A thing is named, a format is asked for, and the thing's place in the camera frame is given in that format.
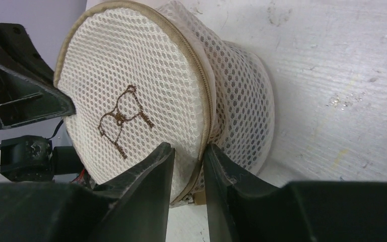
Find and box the white mesh laundry bag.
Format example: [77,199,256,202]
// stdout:
[53,1,275,206]

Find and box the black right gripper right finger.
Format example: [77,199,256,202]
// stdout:
[204,144,387,241]

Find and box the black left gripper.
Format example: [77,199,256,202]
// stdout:
[0,23,84,183]

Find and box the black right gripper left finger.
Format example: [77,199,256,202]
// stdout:
[0,142,175,241]

